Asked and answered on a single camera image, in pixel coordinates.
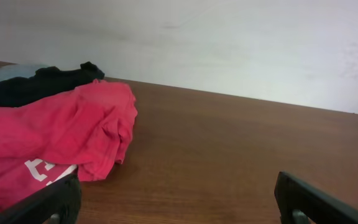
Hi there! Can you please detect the red t-shirt with white print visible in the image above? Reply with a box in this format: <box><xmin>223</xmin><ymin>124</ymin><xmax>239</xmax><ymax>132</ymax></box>
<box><xmin>0</xmin><ymin>81</ymin><xmax>137</xmax><ymax>212</ymax></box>

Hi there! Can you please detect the grey garment in pile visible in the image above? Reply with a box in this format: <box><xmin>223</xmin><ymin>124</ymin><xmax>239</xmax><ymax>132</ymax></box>
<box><xmin>0</xmin><ymin>64</ymin><xmax>47</xmax><ymax>82</ymax></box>

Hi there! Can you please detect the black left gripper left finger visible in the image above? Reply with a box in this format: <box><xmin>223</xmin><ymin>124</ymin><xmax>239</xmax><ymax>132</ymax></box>
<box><xmin>0</xmin><ymin>174</ymin><xmax>81</xmax><ymax>224</ymax></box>

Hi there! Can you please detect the black garment in pile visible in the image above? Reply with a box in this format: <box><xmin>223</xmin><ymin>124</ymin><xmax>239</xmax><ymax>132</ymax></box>
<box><xmin>0</xmin><ymin>62</ymin><xmax>105</xmax><ymax>107</ymax></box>

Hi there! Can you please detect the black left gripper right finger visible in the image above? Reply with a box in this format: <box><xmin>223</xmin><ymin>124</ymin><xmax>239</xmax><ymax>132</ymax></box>
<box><xmin>274</xmin><ymin>171</ymin><xmax>358</xmax><ymax>224</ymax></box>

